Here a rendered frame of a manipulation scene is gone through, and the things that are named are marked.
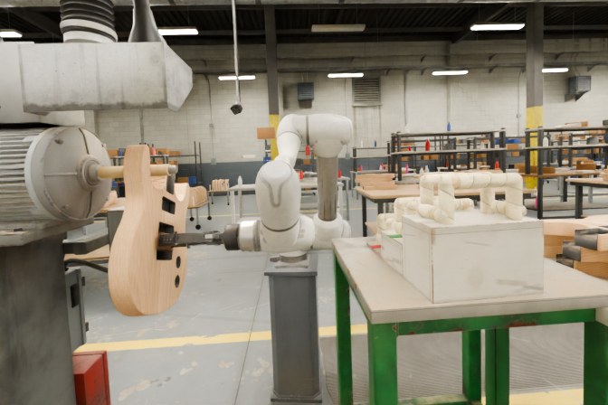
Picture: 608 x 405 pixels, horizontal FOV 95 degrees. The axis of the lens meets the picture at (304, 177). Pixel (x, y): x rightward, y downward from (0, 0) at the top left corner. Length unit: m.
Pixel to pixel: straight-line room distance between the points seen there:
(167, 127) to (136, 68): 12.13
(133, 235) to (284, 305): 1.02
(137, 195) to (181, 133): 11.87
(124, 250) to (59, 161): 0.28
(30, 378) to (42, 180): 0.54
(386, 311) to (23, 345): 0.91
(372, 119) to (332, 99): 1.89
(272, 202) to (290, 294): 0.97
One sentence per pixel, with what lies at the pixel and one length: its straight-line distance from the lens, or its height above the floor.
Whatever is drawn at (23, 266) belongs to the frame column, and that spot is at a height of 1.02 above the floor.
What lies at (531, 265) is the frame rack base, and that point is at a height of 1.00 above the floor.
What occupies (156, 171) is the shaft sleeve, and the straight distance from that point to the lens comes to 0.85.
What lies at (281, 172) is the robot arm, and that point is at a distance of 0.64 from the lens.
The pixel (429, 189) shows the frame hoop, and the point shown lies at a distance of 0.77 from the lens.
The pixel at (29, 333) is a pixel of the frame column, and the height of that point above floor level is 0.84.
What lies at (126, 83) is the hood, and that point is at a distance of 0.74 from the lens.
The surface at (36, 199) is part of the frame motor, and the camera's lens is 0.89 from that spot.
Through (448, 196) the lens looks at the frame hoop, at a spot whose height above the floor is 1.17.
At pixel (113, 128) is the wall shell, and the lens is 13.82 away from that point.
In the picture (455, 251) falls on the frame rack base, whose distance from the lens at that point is 0.72.
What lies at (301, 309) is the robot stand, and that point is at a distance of 1.60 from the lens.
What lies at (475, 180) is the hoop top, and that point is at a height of 1.20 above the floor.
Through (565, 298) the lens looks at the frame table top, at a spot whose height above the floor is 0.93.
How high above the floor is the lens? 1.26
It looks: 3 degrees down
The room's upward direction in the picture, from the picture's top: 2 degrees counter-clockwise
